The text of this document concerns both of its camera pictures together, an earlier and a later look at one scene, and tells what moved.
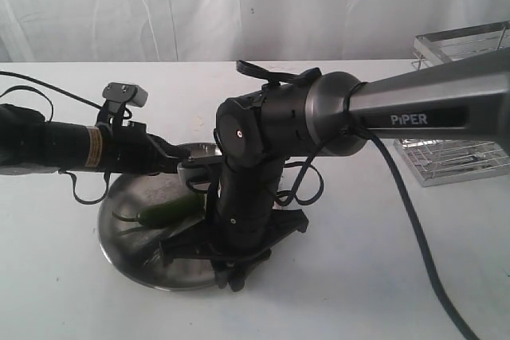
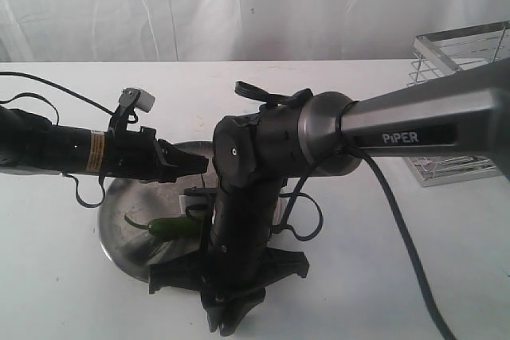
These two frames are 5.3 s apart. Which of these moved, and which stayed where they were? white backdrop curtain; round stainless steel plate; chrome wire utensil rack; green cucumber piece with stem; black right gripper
Moved: black right gripper; green cucumber piece with stem
Stayed: round stainless steel plate; white backdrop curtain; chrome wire utensil rack
